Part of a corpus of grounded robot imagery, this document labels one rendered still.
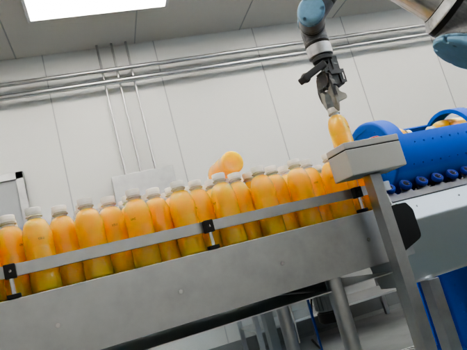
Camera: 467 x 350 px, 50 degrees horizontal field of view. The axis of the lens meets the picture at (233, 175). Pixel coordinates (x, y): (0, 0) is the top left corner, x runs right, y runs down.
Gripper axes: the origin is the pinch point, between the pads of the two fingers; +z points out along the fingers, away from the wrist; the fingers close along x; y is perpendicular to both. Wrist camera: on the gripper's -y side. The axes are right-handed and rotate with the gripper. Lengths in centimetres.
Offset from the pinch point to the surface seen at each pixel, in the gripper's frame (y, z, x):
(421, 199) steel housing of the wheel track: 22.5, 38.2, -3.0
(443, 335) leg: 17, 84, 2
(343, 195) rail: -14.2, 31.7, -11.8
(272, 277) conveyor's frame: -46, 50, -14
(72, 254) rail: -96, 31, -12
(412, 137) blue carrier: 25.8, 16.2, -4.9
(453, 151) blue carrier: 43.1, 24.0, -4.1
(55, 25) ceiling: -53, -212, 295
